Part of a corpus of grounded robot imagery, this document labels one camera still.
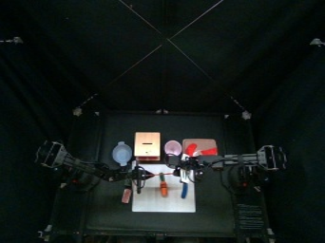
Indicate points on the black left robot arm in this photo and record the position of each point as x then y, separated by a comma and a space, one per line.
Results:
77, 163

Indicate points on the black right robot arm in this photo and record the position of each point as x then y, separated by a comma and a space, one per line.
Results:
245, 158

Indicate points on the orange toy carrot green top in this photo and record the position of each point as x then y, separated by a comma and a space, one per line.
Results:
164, 188

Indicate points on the thin red strip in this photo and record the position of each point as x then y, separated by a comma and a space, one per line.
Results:
166, 173

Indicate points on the pink plastic bowl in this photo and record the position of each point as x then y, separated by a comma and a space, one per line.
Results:
173, 147

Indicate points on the red toy pepper piece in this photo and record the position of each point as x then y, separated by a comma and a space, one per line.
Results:
192, 148

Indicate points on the red toy food piece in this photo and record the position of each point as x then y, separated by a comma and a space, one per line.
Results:
209, 152

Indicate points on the salmon pink toy piece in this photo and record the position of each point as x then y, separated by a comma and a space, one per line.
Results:
126, 196

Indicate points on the brown square tray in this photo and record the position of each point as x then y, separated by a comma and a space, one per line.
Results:
204, 143

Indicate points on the light blue plastic bowl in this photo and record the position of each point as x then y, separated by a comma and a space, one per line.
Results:
122, 153

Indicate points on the white cutting board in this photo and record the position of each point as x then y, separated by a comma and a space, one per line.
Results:
165, 199

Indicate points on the wooden box with slot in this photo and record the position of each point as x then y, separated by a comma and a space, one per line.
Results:
147, 145

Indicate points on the white printed label sticker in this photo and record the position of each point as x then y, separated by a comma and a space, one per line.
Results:
249, 216

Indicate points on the grey frame corner bracket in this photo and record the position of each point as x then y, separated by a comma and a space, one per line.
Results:
246, 115
316, 41
77, 111
16, 40

